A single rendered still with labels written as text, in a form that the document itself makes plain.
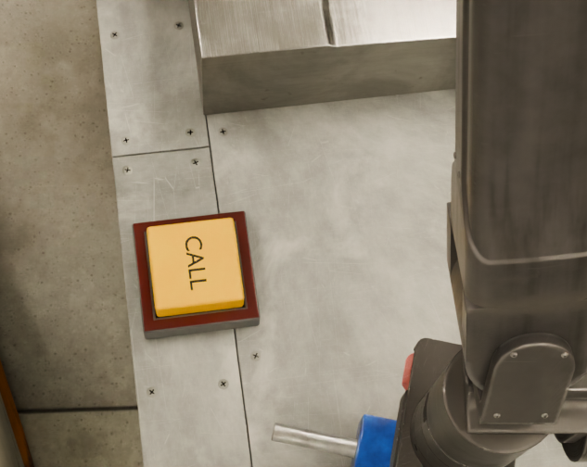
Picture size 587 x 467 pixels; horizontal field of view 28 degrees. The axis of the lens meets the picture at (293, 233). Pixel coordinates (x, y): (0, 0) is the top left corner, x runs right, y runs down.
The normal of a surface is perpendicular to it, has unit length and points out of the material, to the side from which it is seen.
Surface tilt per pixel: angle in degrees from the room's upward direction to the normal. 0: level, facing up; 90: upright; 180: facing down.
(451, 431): 90
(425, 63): 90
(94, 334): 0
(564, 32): 64
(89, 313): 0
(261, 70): 90
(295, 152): 0
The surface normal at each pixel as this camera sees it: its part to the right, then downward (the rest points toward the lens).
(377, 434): 0.06, -0.34
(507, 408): 0.03, 0.69
